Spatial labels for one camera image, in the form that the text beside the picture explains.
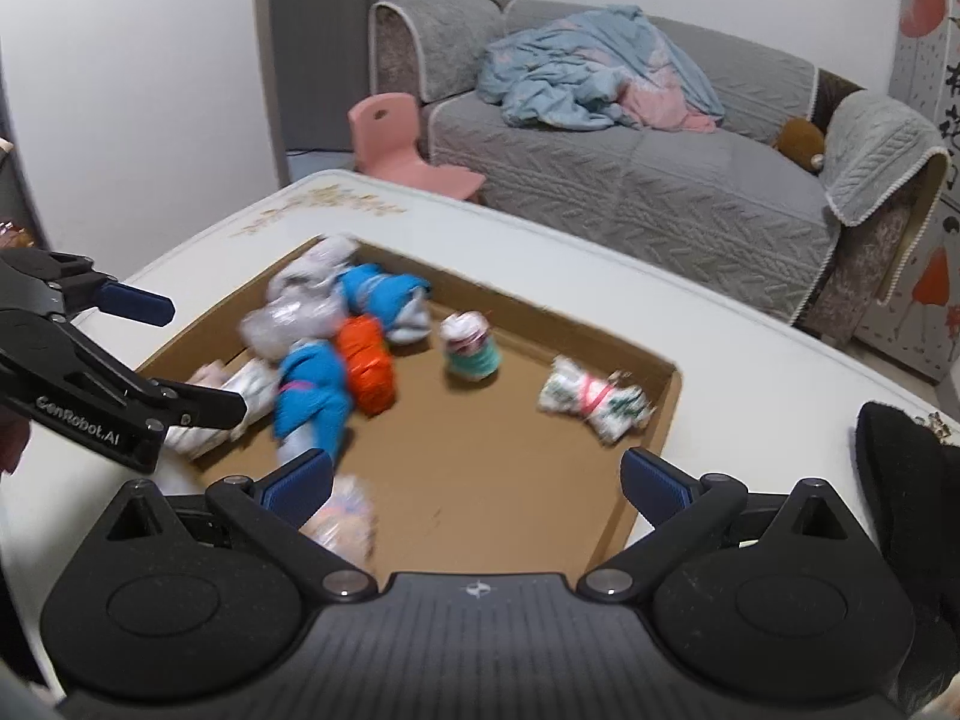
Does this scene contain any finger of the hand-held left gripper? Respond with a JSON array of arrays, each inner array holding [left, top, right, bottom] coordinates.
[[135, 371, 250, 430], [0, 247, 176, 327]]

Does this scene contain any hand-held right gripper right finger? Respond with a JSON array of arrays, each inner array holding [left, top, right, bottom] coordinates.
[[576, 447, 871, 602]]

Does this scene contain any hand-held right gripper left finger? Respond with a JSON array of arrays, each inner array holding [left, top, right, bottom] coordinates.
[[105, 447, 380, 602]]

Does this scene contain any pale pink plastic bundle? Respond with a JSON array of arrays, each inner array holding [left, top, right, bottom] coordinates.
[[298, 475, 377, 565]]

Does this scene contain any blue bundle with pink tie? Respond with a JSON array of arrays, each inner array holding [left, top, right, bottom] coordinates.
[[272, 340, 353, 466]]

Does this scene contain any white green-red printed bundle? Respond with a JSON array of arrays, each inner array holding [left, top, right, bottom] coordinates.
[[537, 355, 655, 445]]

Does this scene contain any clear plastic bag bundle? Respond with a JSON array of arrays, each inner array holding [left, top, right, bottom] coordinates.
[[238, 291, 342, 357]]

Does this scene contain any orange plastic bag bundle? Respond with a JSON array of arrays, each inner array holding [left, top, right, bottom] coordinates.
[[335, 315, 396, 415]]

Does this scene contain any shallow cardboard box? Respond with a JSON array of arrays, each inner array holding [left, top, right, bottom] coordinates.
[[139, 232, 683, 578]]

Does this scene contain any teal and white bundle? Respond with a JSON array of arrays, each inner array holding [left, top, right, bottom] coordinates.
[[440, 311, 501, 381]]

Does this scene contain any person's left hand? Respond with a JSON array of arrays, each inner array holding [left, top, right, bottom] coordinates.
[[0, 418, 32, 475]]

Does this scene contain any white cloth bundle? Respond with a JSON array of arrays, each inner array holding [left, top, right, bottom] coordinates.
[[268, 235, 357, 297]]

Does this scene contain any blue and white bundle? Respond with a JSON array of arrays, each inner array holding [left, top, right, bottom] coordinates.
[[337, 264, 434, 347]]

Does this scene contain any black cloth item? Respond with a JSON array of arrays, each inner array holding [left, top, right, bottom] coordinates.
[[855, 400, 960, 702]]

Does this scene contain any grey sofa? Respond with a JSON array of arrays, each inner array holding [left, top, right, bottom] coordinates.
[[367, 0, 950, 350]]

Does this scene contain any pink plastic chair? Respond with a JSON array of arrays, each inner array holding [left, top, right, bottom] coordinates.
[[347, 92, 487, 202]]

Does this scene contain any grey door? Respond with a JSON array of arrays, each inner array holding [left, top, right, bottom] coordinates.
[[251, 0, 412, 188]]

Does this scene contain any brown plush toy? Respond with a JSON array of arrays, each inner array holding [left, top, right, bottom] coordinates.
[[774, 118, 827, 172]]

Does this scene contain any pink cloth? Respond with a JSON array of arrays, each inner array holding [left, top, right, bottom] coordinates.
[[619, 79, 721, 134]]

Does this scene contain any printed folding screen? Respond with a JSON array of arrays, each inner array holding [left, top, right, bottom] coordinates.
[[855, 0, 960, 383]]

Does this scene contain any light blue blanket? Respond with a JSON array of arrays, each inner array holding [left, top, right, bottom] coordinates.
[[476, 5, 725, 132]]

